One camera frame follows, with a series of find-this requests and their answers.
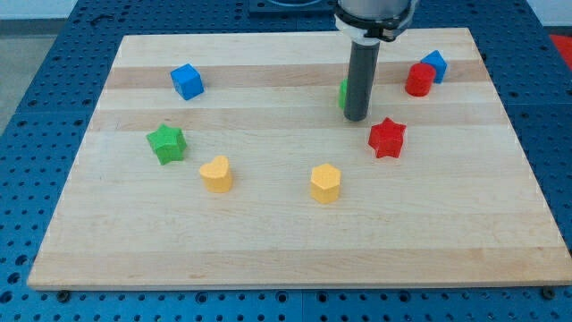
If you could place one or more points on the light wooden board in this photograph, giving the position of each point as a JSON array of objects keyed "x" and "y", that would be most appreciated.
[{"x": 460, "y": 207}]

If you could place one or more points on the red star block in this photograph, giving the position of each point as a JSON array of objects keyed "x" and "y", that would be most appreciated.
[{"x": 387, "y": 138}]

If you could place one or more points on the blue pentagon block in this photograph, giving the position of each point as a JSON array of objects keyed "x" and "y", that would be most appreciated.
[{"x": 436, "y": 60}]

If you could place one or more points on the green circle block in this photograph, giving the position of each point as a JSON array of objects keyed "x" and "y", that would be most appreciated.
[{"x": 342, "y": 94}]

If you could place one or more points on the green star block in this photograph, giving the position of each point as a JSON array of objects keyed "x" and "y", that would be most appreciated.
[{"x": 168, "y": 143}]

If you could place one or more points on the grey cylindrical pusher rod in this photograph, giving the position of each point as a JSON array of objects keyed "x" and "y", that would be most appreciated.
[{"x": 362, "y": 65}]

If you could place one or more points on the red cylinder block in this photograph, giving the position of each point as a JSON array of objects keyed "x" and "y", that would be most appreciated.
[{"x": 420, "y": 79}]

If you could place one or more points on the blue cube block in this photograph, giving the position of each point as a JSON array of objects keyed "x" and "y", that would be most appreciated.
[{"x": 187, "y": 81}]

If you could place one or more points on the yellow heart block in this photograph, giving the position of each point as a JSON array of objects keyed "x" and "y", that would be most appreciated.
[{"x": 216, "y": 175}]

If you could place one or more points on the yellow hexagon block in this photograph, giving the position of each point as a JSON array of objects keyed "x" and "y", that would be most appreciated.
[{"x": 325, "y": 183}]

